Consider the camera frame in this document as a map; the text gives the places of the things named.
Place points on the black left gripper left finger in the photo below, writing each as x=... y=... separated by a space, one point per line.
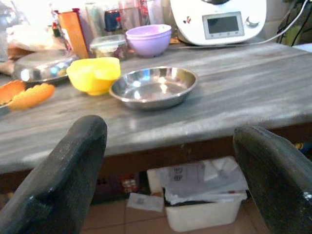
x=53 y=185

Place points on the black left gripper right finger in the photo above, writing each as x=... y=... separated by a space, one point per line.
x=280 y=185

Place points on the white bin with papers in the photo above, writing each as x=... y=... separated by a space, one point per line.
x=204 y=212

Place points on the orange tipped steel tongs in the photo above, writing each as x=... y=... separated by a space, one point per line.
x=31 y=96

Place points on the white paper sheet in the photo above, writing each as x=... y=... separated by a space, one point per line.
x=145 y=202

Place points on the yellow plastic bowl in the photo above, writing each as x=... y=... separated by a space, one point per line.
x=92 y=78

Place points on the grey wooden counter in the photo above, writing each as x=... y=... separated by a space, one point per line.
x=231 y=80

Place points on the round stainless steel dish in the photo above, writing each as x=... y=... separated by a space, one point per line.
x=153 y=90

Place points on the light blue folding table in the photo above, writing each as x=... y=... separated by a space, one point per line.
x=303 y=47

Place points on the clear lidded food container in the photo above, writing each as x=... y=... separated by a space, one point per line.
x=107 y=47

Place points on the white plastic bag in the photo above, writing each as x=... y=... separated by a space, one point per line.
x=29 y=39

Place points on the orange cardboard box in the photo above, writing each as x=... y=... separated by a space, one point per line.
x=74 y=34

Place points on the purple plastic bowl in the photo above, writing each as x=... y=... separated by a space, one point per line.
x=148 y=44

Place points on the dark blue jar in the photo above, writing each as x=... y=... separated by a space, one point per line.
x=112 y=20

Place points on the white kitchen machine with display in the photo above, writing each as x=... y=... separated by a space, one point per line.
x=190 y=24

